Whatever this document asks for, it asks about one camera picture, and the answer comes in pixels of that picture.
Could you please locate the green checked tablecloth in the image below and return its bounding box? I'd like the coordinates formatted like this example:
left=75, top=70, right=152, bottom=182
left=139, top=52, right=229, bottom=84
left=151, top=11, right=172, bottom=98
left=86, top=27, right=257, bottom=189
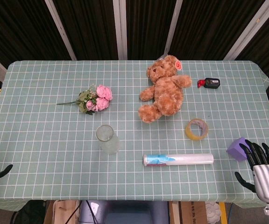
left=0, top=60, right=269, bottom=212

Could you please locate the plastic wrap roll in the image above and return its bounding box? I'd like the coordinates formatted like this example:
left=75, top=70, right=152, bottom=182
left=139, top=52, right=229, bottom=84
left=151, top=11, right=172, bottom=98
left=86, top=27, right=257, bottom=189
left=143, top=153, right=214, bottom=167

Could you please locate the textured clear glass vase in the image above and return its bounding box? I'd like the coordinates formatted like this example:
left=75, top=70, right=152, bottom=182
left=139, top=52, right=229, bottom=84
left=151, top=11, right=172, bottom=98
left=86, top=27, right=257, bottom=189
left=95, top=125, right=121, bottom=155

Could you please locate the dark brown curtain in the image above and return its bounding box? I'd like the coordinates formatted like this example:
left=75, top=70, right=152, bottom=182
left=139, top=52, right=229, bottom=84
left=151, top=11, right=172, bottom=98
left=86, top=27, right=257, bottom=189
left=0, top=0, right=269, bottom=98

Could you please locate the grey blue robot torso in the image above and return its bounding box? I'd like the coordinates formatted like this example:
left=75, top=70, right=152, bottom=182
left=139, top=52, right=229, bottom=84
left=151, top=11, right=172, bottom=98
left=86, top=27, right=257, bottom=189
left=78, top=200, right=170, bottom=224

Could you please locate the pink artificial flower bouquet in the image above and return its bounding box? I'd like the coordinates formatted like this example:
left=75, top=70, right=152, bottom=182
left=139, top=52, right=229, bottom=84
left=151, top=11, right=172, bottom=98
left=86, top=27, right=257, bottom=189
left=56, top=84, right=113, bottom=116

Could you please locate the pale pink cloth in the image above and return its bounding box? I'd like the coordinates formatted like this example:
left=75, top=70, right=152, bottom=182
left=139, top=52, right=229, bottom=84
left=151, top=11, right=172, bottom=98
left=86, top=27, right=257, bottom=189
left=205, top=202, right=222, bottom=224

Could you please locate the light wooden board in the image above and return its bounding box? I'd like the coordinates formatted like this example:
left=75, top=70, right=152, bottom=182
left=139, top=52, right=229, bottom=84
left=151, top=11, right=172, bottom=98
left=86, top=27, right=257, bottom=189
left=52, top=200, right=80, bottom=224

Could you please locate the yellow packing tape roll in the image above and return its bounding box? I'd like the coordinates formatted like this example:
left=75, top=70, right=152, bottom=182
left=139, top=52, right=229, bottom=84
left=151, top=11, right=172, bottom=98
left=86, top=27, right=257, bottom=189
left=184, top=118, right=209, bottom=141

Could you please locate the black device with red clip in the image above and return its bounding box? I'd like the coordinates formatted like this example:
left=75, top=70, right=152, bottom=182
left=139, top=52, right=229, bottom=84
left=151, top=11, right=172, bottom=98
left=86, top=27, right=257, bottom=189
left=197, top=77, right=220, bottom=89

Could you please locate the black bag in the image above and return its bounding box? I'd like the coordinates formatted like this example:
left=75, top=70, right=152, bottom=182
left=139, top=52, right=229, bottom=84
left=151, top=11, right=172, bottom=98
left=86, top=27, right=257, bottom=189
left=10, top=200, right=47, bottom=224

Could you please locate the purple foam block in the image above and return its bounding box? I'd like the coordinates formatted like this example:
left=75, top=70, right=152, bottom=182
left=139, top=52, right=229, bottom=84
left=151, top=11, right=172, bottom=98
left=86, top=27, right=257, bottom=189
left=226, top=136, right=253, bottom=162

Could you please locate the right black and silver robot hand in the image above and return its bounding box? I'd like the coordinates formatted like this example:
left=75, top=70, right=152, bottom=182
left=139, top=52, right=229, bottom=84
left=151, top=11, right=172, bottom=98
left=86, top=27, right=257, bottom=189
left=234, top=139, right=269, bottom=204

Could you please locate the brown cardboard box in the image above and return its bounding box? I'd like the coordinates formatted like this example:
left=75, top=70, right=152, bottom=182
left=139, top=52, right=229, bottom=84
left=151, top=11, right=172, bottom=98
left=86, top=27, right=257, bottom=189
left=180, top=201, right=207, bottom=224

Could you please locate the brown plush teddy bear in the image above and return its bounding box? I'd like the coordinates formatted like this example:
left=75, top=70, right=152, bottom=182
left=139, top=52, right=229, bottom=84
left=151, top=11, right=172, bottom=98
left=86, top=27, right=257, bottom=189
left=138, top=55, right=193, bottom=124

